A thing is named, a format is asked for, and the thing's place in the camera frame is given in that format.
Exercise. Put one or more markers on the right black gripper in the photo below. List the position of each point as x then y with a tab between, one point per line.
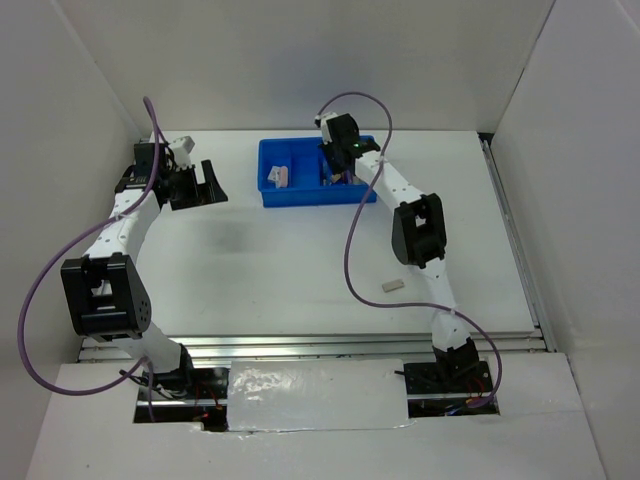
336	168

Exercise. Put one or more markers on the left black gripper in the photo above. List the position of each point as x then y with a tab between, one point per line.
206	193

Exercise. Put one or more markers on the blue compartment tray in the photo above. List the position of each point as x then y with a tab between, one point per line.
308	180

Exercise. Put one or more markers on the white red eraser pack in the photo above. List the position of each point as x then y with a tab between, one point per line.
274	175

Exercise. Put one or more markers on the grey white eraser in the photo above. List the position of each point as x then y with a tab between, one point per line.
393	285

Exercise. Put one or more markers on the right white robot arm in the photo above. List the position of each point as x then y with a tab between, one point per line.
418	235

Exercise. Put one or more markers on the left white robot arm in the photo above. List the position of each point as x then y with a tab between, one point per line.
105	294

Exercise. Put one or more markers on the white foil cover sheet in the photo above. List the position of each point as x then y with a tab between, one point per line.
316	395

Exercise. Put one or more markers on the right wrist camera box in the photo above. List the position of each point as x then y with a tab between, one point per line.
321	122

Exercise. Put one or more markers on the aluminium frame rail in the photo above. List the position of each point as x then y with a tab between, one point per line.
203	348

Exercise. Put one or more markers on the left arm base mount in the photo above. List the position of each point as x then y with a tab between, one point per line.
203	402

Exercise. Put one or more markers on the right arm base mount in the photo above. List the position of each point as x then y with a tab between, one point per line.
429	396

